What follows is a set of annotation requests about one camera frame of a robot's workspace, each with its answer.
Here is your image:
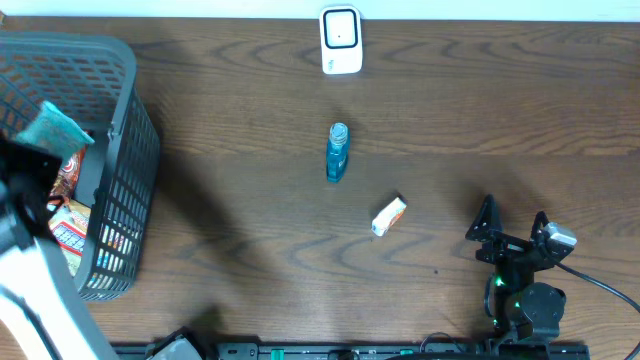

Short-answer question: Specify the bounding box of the brown Top chocolate bar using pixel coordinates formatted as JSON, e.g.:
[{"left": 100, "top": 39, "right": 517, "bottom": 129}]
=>
[{"left": 49, "top": 146, "right": 88, "bottom": 199}]

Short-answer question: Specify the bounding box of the light blue wet wipes pack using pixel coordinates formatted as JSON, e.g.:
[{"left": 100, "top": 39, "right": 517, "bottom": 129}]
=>
[{"left": 14, "top": 101, "right": 95, "bottom": 162}]

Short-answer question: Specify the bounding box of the small orange white tissue pack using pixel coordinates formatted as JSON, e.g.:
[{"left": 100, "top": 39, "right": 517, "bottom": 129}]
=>
[{"left": 371, "top": 196, "right": 407, "bottom": 237}]

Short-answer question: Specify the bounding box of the blue mouthwash bottle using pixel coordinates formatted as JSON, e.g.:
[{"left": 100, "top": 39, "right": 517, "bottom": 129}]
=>
[{"left": 326, "top": 122, "right": 350, "bottom": 183}]

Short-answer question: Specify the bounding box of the yellow chips snack bag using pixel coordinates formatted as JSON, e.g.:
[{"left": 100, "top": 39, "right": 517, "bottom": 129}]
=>
[{"left": 47, "top": 198, "right": 91, "bottom": 276}]

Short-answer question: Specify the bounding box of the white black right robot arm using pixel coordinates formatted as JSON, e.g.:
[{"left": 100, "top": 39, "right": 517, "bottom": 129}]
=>
[{"left": 465, "top": 195, "right": 576, "bottom": 350}]

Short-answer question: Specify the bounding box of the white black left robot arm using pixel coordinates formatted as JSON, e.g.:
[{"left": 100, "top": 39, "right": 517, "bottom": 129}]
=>
[{"left": 1, "top": 139, "right": 118, "bottom": 359}]

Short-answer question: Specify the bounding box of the white barcode scanner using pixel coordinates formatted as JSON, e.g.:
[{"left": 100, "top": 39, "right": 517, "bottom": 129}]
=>
[{"left": 319, "top": 5, "right": 364, "bottom": 75}]

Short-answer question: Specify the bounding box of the grey plastic mesh basket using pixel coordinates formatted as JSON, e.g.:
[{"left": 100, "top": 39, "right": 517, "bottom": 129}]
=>
[{"left": 1, "top": 32, "right": 160, "bottom": 301}]

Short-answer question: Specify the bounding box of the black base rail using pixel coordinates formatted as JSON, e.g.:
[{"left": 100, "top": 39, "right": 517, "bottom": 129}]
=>
[{"left": 112, "top": 340, "right": 591, "bottom": 360}]

